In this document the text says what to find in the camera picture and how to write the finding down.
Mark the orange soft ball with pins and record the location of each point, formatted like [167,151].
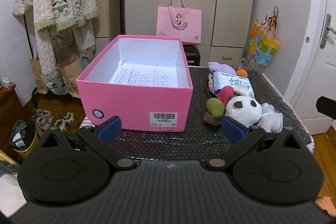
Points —
[242,72]

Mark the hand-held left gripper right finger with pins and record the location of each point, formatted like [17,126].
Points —
[232,130]

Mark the colourful hanging paper bag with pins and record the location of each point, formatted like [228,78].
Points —
[262,45]

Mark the clear plastic bag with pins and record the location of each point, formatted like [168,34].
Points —
[241,64]

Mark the white sheer pouch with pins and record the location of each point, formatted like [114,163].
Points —
[273,119]

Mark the red fluffy plush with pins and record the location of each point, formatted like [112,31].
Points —
[224,94]

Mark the black metal clothes rack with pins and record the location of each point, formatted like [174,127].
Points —
[28,32]

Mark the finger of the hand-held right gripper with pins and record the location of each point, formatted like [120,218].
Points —
[326,107]

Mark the small white teal pack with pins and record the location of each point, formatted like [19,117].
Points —
[5,81]

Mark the bed with patterned bedding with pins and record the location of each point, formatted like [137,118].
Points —
[8,182]

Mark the white door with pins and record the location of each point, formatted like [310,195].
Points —
[315,56]

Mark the purple fluffy plush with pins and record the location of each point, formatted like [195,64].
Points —
[218,66]

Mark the wooden nightstand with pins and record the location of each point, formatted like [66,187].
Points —
[9,108]

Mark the blue white tissue pack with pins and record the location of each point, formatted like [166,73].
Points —
[231,81]

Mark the floral fabric scrunchie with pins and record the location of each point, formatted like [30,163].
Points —
[211,85]

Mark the green soft ball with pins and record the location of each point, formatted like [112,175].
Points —
[215,107]

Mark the small hanging brown paper bag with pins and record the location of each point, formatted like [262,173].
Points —
[63,40]

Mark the white green plastic bag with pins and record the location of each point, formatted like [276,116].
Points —
[56,86]

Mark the pink tote bag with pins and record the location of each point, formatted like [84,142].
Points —
[178,24]

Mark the cream fluffy pajama pants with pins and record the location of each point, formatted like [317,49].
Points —
[44,56]

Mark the printed paper sheet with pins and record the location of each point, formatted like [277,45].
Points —
[147,77]

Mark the pink cardboard box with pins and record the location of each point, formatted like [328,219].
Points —
[131,104]

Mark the yellow bin with black bag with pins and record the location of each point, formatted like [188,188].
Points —
[22,134]

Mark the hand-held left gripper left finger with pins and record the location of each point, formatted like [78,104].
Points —
[110,130]

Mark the brown fabric piece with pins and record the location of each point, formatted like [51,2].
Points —
[211,119]

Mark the plain brown paper bag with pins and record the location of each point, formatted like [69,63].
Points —
[36,74]

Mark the black suitcase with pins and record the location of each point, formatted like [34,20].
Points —
[191,56]

